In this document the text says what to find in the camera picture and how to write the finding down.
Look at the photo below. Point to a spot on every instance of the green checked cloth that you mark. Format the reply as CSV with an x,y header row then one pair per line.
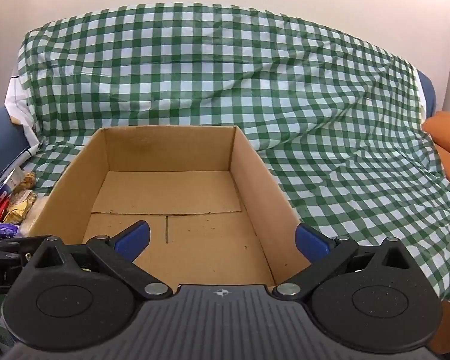
x,y
247,82

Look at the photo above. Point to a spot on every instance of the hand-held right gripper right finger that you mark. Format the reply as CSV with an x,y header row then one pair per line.
x,y
311,242

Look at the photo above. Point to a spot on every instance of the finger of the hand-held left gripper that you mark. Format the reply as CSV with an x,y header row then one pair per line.
x,y
18,246

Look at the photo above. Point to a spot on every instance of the white and pink snack packet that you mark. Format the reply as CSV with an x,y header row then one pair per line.
x,y
13,180

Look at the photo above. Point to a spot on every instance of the golden foil snack packet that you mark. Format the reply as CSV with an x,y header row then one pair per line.
x,y
20,206

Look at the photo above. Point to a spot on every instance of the cardboard box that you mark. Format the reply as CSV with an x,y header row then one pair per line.
x,y
172,191

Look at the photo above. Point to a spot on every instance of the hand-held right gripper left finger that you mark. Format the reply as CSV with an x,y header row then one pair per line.
x,y
137,234

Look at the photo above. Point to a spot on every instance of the purple snack packet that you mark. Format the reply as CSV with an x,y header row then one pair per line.
x,y
7,228

